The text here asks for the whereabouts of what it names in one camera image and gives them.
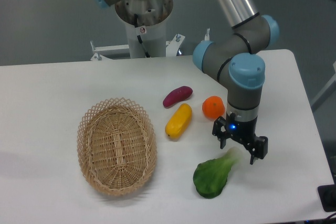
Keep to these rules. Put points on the orange tangerine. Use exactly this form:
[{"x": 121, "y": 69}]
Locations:
[{"x": 213, "y": 107}]

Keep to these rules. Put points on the white metal base frame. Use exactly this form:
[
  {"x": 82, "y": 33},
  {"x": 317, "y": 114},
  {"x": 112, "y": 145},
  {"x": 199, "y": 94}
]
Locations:
[{"x": 173, "y": 48}]

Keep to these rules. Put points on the purple sweet potato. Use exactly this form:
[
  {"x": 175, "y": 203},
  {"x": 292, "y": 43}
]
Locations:
[{"x": 177, "y": 95}]

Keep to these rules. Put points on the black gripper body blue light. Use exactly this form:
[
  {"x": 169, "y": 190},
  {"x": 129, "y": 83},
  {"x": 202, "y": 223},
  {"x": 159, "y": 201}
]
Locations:
[{"x": 241, "y": 132}]

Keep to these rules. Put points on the black device at table edge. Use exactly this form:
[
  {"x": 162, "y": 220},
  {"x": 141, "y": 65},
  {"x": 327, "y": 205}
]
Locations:
[{"x": 327, "y": 197}]

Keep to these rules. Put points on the green leafy vegetable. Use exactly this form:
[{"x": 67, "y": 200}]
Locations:
[{"x": 210, "y": 177}]

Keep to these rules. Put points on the white table leg right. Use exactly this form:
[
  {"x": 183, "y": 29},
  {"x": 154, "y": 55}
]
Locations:
[{"x": 324, "y": 93}]

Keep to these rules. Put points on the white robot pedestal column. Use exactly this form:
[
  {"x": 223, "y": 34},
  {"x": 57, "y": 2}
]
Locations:
[{"x": 146, "y": 41}]

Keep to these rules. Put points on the yellow mango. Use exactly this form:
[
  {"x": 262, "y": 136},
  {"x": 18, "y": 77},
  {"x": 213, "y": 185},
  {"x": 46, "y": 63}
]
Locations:
[{"x": 179, "y": 121}]

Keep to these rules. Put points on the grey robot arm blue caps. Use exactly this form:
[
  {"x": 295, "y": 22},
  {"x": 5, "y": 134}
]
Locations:
[{"x": 235, "y": 63}]

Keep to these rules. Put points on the woven wicker basket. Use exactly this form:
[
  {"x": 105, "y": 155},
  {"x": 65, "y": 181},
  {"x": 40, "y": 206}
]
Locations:
[{"x": 116, "y": 146}]

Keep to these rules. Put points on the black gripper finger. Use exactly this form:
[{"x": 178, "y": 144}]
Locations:
[
  {"x": 219, "y": 131},
  {"x": 257, "y": 147}
]

